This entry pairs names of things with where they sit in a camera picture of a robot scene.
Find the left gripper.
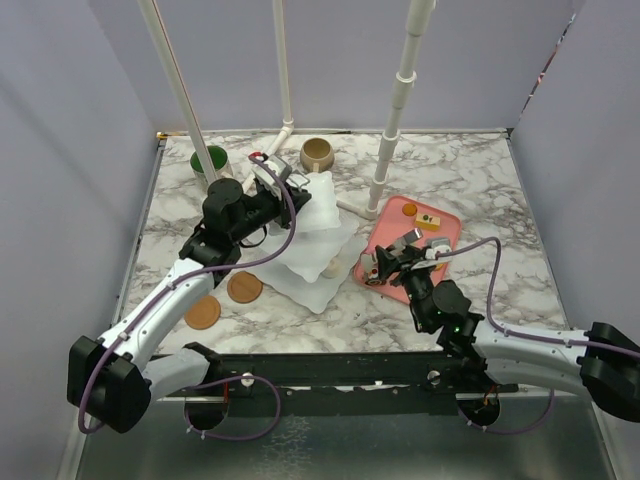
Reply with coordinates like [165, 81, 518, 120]
[230, 180, 311, 243]

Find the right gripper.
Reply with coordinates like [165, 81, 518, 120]
[377, 240, 436, 331]

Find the pink serving tray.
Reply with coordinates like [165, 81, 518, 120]
[352, 194, 464, 306]

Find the white tiered serving stand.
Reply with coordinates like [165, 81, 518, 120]
[249, 171, 367, 314]

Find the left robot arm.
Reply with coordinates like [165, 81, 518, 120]
[67, 168, 313, 434]

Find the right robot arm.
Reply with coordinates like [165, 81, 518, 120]
[374, 240, 639, 422]

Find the yellow sponge cake slice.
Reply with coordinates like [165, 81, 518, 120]
[414, 213, 441, 231]

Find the orange cookie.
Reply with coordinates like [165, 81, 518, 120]
[402, 203, 417, 216]

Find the green ceramic mug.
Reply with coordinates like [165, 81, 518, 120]
[189, 144, 237, 197]

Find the beige ceramic cup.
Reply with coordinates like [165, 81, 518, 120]
[300, 137, 335, 173]

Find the wooden coaster near stand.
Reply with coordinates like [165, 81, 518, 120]
[227, 271, 263, 304]

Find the wooden coaster near edge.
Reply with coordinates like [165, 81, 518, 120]
[184, 295, 221, 330]

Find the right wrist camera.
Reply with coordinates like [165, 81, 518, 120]
[424, 237, 452, 260]

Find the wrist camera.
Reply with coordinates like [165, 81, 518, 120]
[252, 154, 293, 197]
[424, 237, 452, 260]

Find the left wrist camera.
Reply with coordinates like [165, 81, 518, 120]
[252, 154, 293, 197]

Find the white pvc frame middle pole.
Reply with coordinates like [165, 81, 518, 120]
[239, 0, 296, 191]

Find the white pvc frame pole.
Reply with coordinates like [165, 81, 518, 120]
[239, 0, 296, 191]
[337, 0, 437, 220]
[137, 0, 218, 183]

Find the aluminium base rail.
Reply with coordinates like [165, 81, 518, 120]
[78, 352, 609, 404]

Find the white pvc frame left pole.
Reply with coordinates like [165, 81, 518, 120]
[137, 0, 218, 183]

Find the white pvc frame right pole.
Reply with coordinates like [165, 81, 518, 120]
[337, 0, 437, 220]

